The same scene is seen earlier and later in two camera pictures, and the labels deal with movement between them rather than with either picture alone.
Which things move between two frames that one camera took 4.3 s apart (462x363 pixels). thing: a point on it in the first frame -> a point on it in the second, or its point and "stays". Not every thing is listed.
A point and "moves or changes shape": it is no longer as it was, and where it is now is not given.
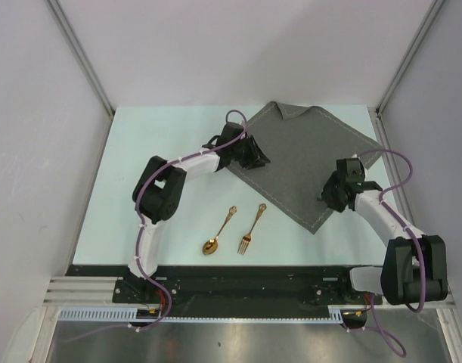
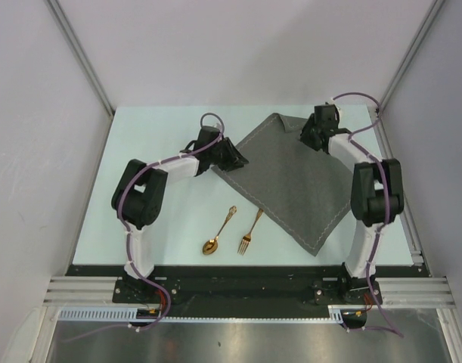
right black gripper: [326, 193] -> [305, 134]
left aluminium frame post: [81, 54] stays
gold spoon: [210, 246] stays
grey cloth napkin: [303, 150] moves or changes shape
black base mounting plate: [233, 287] stays
